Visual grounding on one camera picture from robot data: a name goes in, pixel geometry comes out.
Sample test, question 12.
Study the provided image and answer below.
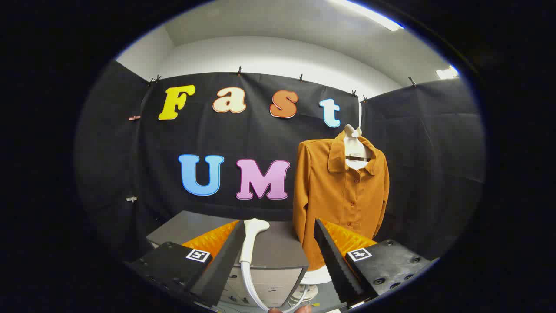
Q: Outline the black backdrop cloth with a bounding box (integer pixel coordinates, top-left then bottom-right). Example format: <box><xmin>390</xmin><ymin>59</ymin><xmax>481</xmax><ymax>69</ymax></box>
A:
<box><xmin>75</xmin><ymin>60</ymin><xmax>486</xmax><ymax>266</ymax></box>

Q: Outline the row of black clips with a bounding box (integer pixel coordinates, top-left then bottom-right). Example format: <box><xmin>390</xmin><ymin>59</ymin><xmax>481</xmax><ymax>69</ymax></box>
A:
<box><xmin>149</xmin><ymin>66</ymin><xmax>417</xmax><ymax>104</ymax></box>

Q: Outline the long ceiling light strip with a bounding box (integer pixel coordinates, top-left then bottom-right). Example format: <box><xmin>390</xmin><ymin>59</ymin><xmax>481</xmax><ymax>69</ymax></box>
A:
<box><xmin>334</xmin><ymin>0</ymin><xmax>404</xmax><ymax>32</ymax></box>

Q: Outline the white mannequin torso hanger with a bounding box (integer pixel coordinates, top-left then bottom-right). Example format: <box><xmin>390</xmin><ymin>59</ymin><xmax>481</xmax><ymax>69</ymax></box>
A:
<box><xmin>301</xmin><ymin>101</ymin><xmax>377</xmax><ymax>285</ymax></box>

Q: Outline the white garment steamer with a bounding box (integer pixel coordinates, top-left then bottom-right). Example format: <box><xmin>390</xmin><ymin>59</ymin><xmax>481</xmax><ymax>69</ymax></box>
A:
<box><xmin>239</xmin><ymin>218</ymin><xmax>307</xmax><ymax>313</ymax></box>

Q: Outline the small ceiling light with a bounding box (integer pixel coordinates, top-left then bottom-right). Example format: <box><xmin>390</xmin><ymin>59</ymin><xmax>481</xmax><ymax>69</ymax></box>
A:
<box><xmin>436</xmin><ymin>65</ymin><xmax>460</xmax><ymax>80</ymax></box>

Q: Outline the orange-brown button shirt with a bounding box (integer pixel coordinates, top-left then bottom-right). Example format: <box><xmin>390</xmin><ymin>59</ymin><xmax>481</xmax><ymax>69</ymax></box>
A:
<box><xmin>292</xmin><ymin>130</ymin><xmax>390</xmax><ymax>272</ymax></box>

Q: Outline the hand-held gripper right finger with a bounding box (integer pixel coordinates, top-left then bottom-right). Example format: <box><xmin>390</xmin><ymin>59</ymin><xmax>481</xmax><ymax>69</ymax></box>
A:
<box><xmin>314</xmin><ymin>218</ymin><xmax>437</xmax><ymax>307</ymax></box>

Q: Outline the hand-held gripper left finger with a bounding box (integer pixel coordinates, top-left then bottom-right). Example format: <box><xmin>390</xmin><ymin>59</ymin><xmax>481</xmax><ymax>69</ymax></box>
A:
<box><xmin>124</xmin><ymin>220</ymin><xmax>247</xmax><ymax>310</ymax></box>

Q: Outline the grey drawer cabinet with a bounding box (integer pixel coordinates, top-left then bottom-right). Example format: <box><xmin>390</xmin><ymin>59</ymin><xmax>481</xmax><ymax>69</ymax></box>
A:
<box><xmin>146</xmin><ymin>210</ymin><xmax>310</xmax><ymax>310</ymax></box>

